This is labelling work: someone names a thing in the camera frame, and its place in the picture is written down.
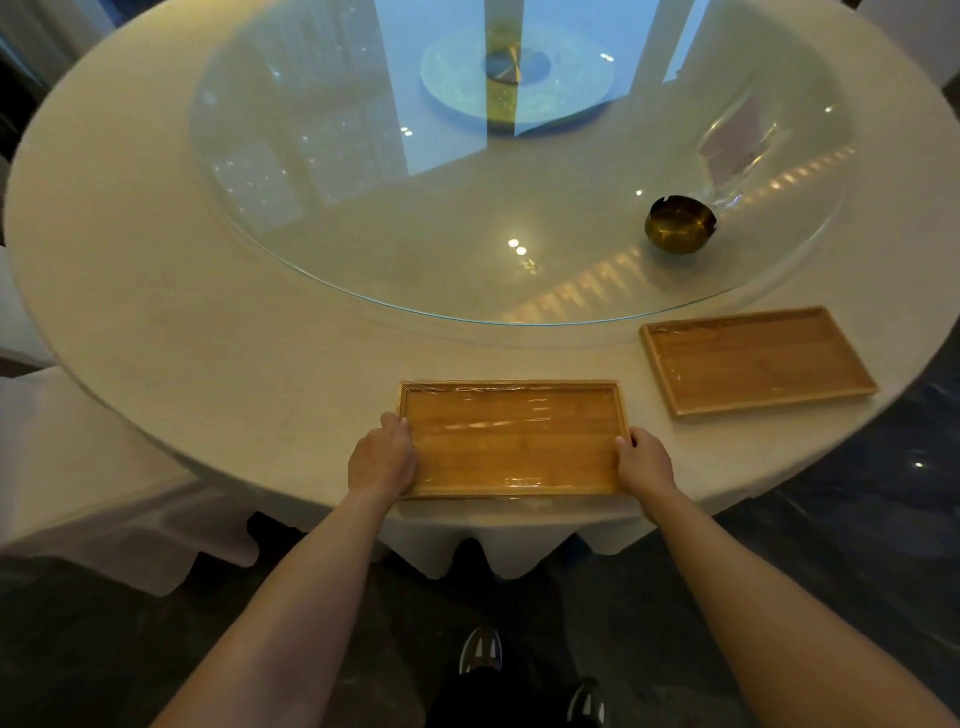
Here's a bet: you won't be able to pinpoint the person's left hand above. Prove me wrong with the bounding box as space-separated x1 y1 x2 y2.
347 412 419 508

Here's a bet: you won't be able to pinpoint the person's right hand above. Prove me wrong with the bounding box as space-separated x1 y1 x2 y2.
614 427 678 519

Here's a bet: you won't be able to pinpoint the wooden tray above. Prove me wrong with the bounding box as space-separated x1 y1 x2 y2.
638 305 880 420
397 380 631 500

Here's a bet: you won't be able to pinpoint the person's right forearm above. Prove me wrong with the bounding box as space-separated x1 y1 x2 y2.
641 479 960 728

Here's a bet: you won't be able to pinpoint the person's left forearm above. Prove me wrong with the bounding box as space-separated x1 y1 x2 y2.
153 487 395 728

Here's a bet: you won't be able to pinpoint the person's left shoe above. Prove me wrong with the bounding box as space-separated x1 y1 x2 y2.
458 626 504 676

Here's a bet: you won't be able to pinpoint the person's shoe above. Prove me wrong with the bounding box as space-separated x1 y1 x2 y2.
566 678 607 727
458 626 504 676

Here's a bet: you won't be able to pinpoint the person's right shoe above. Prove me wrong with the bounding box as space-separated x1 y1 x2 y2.
566 678 607 727

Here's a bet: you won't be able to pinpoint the person's black trousers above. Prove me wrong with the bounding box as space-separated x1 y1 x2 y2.
427 667 601 728

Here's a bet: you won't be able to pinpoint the round glass turntable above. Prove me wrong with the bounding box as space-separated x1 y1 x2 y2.
188 0 856 328

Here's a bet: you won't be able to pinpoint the brass ashtray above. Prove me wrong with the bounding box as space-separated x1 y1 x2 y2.
644 194 718 255

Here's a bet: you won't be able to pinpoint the round white-clothed table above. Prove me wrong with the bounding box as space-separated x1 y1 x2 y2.
3 0 960 583

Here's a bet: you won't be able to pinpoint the white-covered chair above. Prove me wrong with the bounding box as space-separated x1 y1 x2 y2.
854 0 960 114
0 247 58 369
0 367 260 598

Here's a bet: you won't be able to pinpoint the clear acrylic sign holder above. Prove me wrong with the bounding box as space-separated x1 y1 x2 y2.
697 89 789 211

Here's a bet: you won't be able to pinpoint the pale patterned turntable centre disc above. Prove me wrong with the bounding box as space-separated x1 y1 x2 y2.
419 22 618 136

